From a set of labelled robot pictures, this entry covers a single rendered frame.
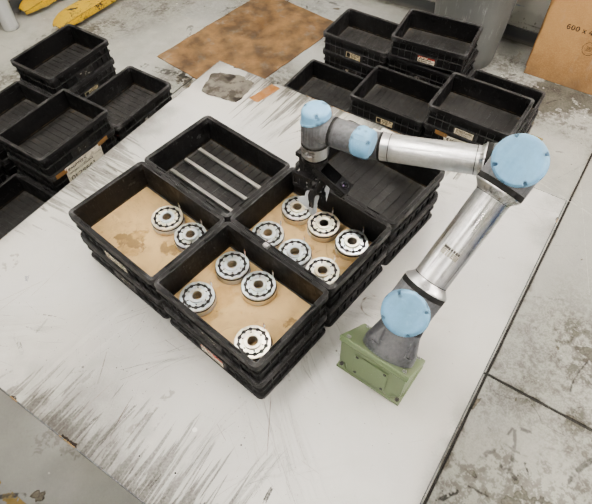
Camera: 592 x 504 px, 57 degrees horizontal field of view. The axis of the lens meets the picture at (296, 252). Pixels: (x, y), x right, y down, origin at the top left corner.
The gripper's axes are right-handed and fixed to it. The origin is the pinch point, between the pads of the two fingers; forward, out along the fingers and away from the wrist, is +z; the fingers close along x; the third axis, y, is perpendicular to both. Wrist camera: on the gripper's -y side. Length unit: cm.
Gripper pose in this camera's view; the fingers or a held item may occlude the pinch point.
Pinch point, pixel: (319, 207)
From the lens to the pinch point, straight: 160.4
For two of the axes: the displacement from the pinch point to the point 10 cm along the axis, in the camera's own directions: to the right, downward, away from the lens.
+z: 0.1, 5.9, 8.0
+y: -8.3, -4.4, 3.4
